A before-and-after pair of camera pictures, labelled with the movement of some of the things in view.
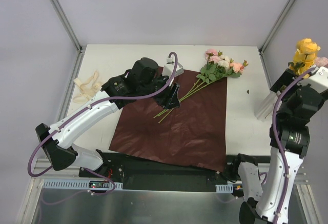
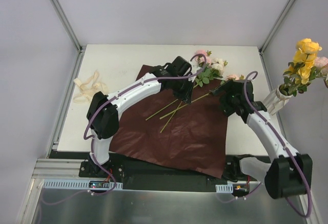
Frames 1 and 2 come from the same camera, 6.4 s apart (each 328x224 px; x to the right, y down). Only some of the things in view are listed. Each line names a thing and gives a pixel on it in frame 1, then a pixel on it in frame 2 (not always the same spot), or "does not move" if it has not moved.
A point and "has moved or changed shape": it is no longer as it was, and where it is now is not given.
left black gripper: x=167 y=94 to x=183 y=90
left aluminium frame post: x=58 y=11 does not move
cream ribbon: x=89 y=87 does not move
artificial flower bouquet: x=217 y=66 has moved or changed shape
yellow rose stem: x=304 y=56 does not move
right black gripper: x=281 y=81 to x=223 y=90
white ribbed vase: x=263 y=111 does not move
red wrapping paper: x=194 y=134 does not move
